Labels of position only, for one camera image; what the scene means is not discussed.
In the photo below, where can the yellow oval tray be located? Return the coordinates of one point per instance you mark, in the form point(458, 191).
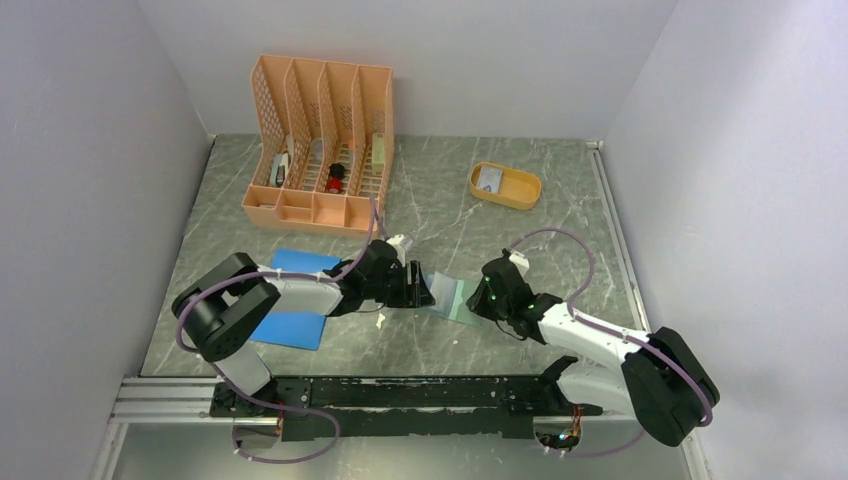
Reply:
point(519, 190)

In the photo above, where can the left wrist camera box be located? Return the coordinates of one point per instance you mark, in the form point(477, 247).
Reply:
point(402, 243)

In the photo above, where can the red black small bottle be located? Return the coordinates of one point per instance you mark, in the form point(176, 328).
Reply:
point(336, 175)

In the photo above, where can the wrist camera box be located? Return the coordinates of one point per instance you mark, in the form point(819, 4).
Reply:
point(520, 261)
point(402, 243)

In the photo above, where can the silver VIP card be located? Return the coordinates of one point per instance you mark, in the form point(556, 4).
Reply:
point(490, 179)

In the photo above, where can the aluminium front frame rail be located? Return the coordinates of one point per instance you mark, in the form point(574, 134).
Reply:
point(160, 429)

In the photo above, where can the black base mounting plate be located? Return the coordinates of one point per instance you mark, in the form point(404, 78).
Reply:
point(312, 407)

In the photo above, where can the pale green eraser block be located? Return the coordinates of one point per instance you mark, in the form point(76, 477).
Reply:
point(378, 154)

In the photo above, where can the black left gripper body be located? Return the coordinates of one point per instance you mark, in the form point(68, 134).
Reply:
point(392, 289)

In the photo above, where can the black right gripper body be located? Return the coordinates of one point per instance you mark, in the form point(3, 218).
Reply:
point(486, 303)

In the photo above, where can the white grey utility knife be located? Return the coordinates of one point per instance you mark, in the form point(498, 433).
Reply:
point(279, 169)

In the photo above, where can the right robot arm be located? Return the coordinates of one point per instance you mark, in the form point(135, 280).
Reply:
point(653, 377)

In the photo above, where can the aluminium table edge rail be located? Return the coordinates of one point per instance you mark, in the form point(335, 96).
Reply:
point(635, 298)

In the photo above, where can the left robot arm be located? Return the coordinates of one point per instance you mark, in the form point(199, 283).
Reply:
point(217, 315)

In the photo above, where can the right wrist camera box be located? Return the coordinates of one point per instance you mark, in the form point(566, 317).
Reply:
point(520, 261)

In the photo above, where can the orange plastic file organizer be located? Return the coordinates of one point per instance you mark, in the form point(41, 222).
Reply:
point(322, 112)

